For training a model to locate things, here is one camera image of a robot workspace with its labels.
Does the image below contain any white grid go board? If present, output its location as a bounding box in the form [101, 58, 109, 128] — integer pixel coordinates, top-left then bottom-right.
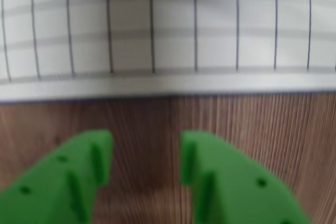
[0, 0, 336, 104]

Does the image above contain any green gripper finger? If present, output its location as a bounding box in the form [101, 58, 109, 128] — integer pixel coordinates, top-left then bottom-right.
[0, 129, 114, 224]
[180, 129, 312, 224]

